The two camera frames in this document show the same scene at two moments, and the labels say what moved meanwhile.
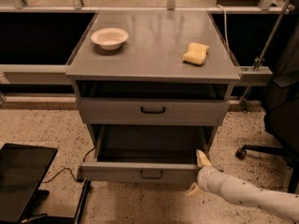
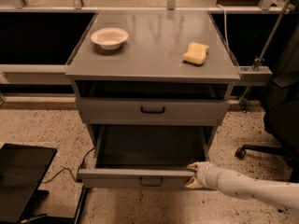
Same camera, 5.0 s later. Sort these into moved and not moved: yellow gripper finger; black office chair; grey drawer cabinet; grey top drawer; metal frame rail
Moved: yellow gripper finger
Not moved: grey top drawer; grey drawer cabinet; metal frame rail; black office chair
